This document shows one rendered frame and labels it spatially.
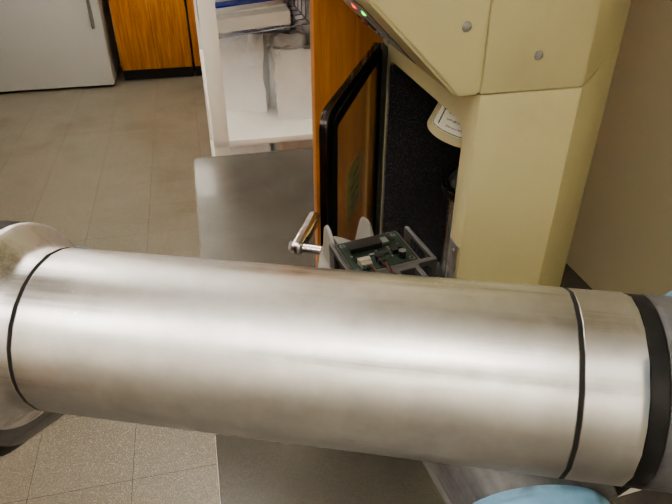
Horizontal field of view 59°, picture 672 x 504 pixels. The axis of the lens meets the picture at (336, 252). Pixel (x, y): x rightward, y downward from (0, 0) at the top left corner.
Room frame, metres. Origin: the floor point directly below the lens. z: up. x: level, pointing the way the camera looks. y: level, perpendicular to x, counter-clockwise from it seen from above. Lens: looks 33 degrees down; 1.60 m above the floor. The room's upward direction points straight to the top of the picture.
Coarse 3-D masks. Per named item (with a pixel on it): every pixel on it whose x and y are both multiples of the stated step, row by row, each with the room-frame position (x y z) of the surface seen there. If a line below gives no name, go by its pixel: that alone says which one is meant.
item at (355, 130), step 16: (368, 80) 0.78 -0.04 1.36; (336, 96) 0.63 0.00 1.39; (368, 96) 0.79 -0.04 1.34; (352, 112) 0.69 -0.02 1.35; (368, 112) 0.79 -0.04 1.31; (320, 128) 0.57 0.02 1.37; (352, 128) 0.69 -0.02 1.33; (368, 128) 0.79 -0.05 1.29; (320, 144) 0.57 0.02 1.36; (352, 144) 0.69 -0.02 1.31; (368, 144) 0.80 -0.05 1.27; (320, 160) 0.57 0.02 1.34; (352, 160) 0.69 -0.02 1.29; (368, 160) 0.80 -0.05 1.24; (320, 176) 0.57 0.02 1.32; (352, 176) 0.69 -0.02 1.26; (368, 176) 0.80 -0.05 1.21; (320, 192) 0.57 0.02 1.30; (352, 192) 0.70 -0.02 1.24; (368, 192) 0.81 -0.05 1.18; (320, 208) 0.57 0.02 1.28; (352, 208) 0.70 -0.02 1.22; (368, 208) 0.81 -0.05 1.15; (352, 224) 0.70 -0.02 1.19; (352, 240) 0.70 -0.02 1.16
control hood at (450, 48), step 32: (384, 0) 0.55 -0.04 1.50; (416, 0) 0.55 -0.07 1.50; (448, 0) 0.56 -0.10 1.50; (480, 0) 0.57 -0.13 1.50; (416, 32) 0.55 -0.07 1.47; (448, 32) 0.56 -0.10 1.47; (480, 32) 0.57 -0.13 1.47; (416, 64) 0.66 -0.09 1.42; (448, 64) 0.56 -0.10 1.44; (480, 64) 0.57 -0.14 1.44
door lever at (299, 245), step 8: (312, 216) 0.69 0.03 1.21; (304, 224) 0.67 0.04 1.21; (312, 224) 0.67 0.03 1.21; (304, 232) 0.65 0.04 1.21; (312, 232) 0.66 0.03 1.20; (296, 240) 0.63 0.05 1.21; (304, 240) 0.63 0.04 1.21; (288, 248) 0.62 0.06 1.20; (296, 248) 0.62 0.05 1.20; (304, 248) 0.62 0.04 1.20; (312, 248) 0.62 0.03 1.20; (320, 248) 0.62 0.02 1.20
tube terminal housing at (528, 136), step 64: (512, 0) 0.57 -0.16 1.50; (576, 0) 0.59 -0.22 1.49; (512, 64) 0.57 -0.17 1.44; (576, 64) 0.59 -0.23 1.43; (384, 128) 0.85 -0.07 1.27; (512, 128) 0.58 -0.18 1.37; (576, 128) 0.61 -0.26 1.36; (512, 192) 0.58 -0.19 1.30; (576, 192) 0.70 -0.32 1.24; (512, 256) 0.58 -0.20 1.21
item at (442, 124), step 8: (440, 104) 0.73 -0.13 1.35; (432, 112) 0.75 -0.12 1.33; (440, 112) 0.71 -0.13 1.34; (448, 112) 0.70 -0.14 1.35; (432, 120) 0.72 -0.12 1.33; (440, 120) 0.70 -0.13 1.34; (448, 120) 0.69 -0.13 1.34; (456, 120) 0.68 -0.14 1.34; (432, 128) 0.71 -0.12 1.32; (440, 128) 0.69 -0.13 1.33; (448, 128) 0.68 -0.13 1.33; (456, 128) 0.68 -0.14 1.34; (440, 136) 0.69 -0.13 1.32; (448, 136) 0.68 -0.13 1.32; (456, 136) 0.67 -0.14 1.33; (456, 144) 0.67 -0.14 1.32
